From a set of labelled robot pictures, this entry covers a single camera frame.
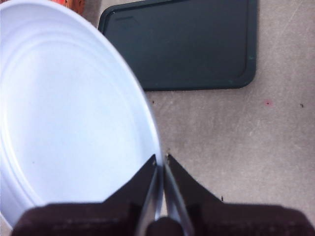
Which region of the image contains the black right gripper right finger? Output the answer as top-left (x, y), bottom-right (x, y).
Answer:
top-left (163, 153), bottom-right (315, 236)

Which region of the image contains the black rectangular cutting board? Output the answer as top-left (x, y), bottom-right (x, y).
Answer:
top-left (97, 0), bottom-right (258, 91)

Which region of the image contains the brown wicker basket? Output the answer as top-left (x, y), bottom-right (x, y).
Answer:
top-left (64, 0), bottom-right (87, 10)

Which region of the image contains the blue round plate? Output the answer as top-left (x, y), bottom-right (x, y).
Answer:
top-left (0, 0), bottom-right (164, 228)

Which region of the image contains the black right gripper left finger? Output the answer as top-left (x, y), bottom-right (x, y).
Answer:
top-left (11, 154), bottom-right (158, 236)

